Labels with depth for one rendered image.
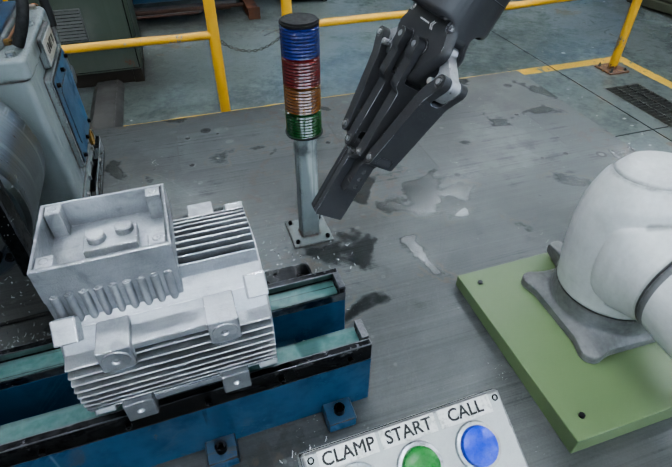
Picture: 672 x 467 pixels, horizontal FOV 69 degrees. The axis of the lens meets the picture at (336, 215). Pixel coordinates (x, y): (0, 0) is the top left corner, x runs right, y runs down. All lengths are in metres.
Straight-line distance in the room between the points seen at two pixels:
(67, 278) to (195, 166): 0.75
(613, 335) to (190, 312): 0.60
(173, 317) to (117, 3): 3.17
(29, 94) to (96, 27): 2.73
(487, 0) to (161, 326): 0.40
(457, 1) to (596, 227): 0.43
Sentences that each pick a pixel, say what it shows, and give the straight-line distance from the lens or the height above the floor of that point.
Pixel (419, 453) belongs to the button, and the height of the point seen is 1.08.
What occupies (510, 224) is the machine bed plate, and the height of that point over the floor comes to 0.80.
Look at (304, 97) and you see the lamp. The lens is 0.78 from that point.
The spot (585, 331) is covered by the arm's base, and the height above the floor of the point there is 0.85.
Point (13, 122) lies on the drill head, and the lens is 0.87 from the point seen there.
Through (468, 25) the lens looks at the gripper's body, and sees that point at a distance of 0.39.
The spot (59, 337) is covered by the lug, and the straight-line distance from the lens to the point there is 0.52.
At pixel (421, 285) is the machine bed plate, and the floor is 0.80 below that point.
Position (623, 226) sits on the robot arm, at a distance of 0.71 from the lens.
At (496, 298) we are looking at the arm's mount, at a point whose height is 0.83.
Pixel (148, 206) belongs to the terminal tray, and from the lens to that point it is 0.54.
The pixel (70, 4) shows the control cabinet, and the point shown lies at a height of 0.55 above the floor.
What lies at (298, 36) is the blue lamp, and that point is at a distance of 0.74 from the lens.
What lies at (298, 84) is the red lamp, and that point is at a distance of 0.77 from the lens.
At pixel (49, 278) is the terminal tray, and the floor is 1.13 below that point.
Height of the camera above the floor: 1.45
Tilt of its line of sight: 40 degrees down
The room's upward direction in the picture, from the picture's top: straight up
